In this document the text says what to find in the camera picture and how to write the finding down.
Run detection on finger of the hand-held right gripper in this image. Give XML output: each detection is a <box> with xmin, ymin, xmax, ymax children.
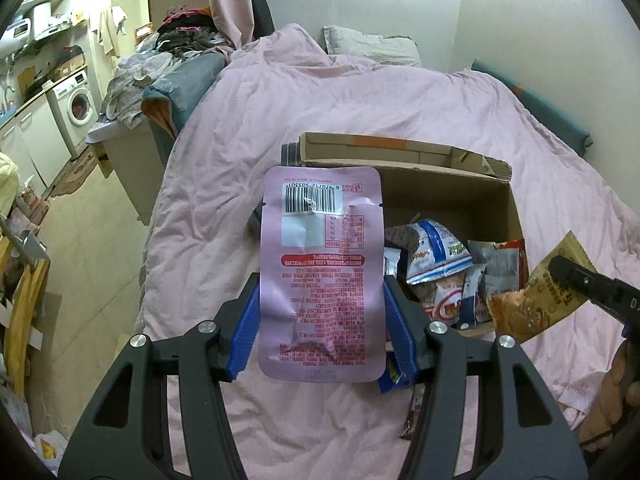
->
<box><xmin>546</xmin><ymin>255</ymin><xmax>620</xmax><ymax>312</ymax></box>

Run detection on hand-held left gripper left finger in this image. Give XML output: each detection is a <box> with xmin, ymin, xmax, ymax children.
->
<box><xmin>57</xmin><ymin>275</ymin><xmax>262</xmax><ymax>480</ymax></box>

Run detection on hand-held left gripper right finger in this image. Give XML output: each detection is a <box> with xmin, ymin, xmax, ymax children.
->
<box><xmin>382</xmin><ymin>276</ymin><xmax>588</xmax><ymax>480</ymax></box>

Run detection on tan snack bag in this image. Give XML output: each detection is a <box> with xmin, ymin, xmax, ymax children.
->
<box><xmin>487</xmin><ymin>231</ymin><xmax>591</xmax><ymax>346</ymax></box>

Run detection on pink snack pouch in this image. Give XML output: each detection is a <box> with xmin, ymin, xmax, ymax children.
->
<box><xmin>259</xmin><ymin>165</ymin><xmax>388</xmax><ymax>385</ymax></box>

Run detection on blue white snack bag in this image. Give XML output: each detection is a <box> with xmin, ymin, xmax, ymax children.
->
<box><xmin>404</xmin><ymin>219</ymin><xmax>474</xmax><ymax>287</ymax></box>

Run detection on cardboard box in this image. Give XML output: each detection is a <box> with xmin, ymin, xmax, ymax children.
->
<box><xmin>281</xmin><ymin>132</ymin><xmax>531</xmax><ymax>341</ymax></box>

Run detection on person's right hand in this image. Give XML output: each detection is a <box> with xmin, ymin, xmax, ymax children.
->
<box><xmin>577</xmin><ymin>340</ymin><xmax>640</xmax><ymax>456</ymax></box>

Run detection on small blue snack packet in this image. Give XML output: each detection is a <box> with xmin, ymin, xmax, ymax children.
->
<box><xmin>378</xmin><ymin>352</ymin><xmax>422</xmax><ymax>395</ymax></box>

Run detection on brown snack bar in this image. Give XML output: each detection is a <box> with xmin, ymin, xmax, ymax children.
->
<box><xmin>400</xmin><ymin>385</ymin><xmax>428</xmax><ymax>442</ymax></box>

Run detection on grey white snack packet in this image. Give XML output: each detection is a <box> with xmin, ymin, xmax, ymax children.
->
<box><xmin>467</xmin><ymin>239</ymin><xmax>522</xmax><ymax>308</ymax></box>

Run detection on beige storage tub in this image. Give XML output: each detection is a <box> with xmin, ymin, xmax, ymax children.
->
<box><xmin>86</xmin><ymin>119</ymin><xmax>173</xmax><ymax>227</ymax></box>

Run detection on yellow wooden rack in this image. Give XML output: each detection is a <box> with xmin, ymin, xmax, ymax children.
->
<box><xmin>0</xmin><ymin>210</ymin><xmax>52</xmax><ymax>398</ymax></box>

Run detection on pink blanket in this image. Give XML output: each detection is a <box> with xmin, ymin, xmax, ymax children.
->
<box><xmin>134</xmin><ymin>24</ymin><xmax>640</xmax><ymax>480</ymax></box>

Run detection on brown door mat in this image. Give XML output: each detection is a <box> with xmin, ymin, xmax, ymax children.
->
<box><xmin>50</xmin><ymin>146</ymin><xmax>100</xmax><ymax>199</ymax></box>

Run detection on white patterned cloth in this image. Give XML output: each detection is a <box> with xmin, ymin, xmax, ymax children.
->
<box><xmin>101</xmin><ymin>51</ymin><xmax>177</xmax><ymax>129</ymax></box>

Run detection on white washing machine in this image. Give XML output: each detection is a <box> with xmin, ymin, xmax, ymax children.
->
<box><xmin>51</xmin><ymin>70</ymin><xmax>99</xmax><ymax>159</ymax></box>

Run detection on white kitchen cabinets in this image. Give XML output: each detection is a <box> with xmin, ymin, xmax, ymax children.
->
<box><xmin>0</xmin><ymin>91</ymin><xmax>68</xmax><ymax>196</ymax></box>

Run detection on grey patterned pillow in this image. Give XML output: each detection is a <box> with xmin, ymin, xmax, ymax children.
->
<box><xmin>322</xmin><ymin>25</ymin><xmax>422</xmax><ymax>67</ymax></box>

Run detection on pile of dark clothes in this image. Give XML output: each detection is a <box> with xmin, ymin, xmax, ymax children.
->
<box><xmin>156</xmin><ymin>6</ymin><xmax>236</xmax><ymax>58</ymax></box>

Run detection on hanging beige towel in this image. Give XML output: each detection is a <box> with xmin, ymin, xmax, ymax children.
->
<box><xmin>96</xmin><ymin>6</ymin><xmax>130</xmax><ymax>57</ymax></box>

